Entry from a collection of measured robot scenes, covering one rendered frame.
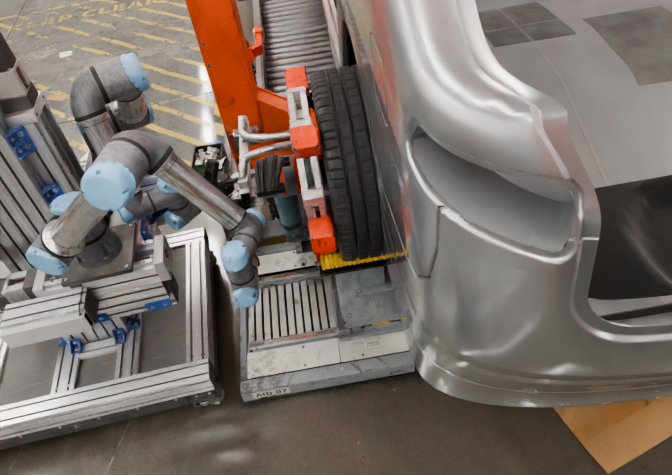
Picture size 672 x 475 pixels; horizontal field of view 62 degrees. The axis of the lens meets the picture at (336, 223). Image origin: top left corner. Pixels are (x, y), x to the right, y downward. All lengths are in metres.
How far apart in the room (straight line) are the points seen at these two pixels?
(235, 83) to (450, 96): 1.55
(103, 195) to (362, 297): 1.25
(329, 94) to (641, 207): 0.96
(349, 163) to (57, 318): 1.05
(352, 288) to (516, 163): 1.62
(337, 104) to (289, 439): 1.30
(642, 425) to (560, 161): 1.70
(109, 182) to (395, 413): 1.43
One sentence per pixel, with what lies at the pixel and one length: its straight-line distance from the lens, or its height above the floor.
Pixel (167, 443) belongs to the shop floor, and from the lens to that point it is 2.47.
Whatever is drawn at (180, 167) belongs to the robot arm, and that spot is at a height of 1.19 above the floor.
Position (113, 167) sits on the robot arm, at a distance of 1.43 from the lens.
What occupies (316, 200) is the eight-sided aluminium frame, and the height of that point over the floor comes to 0.95.
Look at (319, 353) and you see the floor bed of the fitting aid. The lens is 2.40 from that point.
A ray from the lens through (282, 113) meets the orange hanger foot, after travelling 2.43.
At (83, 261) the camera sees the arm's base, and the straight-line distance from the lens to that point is 1.95.
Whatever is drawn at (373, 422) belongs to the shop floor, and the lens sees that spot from 2.32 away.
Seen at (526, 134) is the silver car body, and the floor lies 1.59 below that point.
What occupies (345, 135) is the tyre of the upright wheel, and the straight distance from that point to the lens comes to 1.66.
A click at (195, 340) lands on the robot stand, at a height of 0.23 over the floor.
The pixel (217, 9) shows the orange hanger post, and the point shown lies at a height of 1.27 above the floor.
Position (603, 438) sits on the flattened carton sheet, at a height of 0.01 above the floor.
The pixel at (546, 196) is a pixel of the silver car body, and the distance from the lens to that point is 1.03.
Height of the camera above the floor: 2.08
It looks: 44 degrees down
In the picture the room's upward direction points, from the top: 9 degrees counter-clockwise
